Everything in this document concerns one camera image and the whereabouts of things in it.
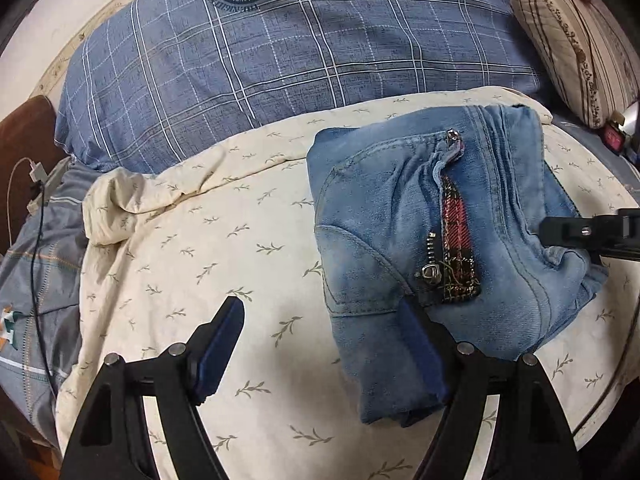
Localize blue denim jeans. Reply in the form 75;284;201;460
307;104;608;426

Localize white plastic bag roll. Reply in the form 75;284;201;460
620;101;639;136

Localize beige striped floral pillow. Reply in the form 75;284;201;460
509;0;639;129

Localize grey striped bedsheet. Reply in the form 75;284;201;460
1;159;100;446

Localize cream leaf-print quilt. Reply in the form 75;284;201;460
54;84;640;480

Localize white power strip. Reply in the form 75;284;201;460
27;157;70;216

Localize brown headboard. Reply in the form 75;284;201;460
0;96;65;255

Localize black cable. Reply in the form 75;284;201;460
28;181;61;401

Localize white charger with cable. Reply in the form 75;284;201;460
4;157;41;247

